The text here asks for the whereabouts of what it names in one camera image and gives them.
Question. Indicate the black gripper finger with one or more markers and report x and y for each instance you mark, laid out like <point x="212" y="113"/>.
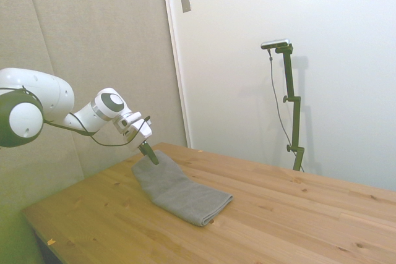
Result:
<point x="150" y="154"/>

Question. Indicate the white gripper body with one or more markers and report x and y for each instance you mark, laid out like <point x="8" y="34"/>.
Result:
<point x="140" y="134"/>

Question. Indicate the grey towel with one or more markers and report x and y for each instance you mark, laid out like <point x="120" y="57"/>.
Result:
<point x="179" y="186"/>

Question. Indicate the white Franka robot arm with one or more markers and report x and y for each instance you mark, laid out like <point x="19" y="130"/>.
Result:
<point x="46" y="94"/>

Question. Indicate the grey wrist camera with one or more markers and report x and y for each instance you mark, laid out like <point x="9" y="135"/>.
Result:
<point x="127" y="121"/>

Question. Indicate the white door frame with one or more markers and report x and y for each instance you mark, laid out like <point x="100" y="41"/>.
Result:
<point x="176" y="60"/>

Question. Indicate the grey wall plate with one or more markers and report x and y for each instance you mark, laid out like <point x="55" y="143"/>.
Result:
<point x="185" y="1"/>

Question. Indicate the black camera stand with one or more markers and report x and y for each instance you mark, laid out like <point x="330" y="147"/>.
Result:
<point x="292" y="103"/>

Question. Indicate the grey bar camera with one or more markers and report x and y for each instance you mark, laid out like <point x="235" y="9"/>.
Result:
<point x="275" y="43"/>

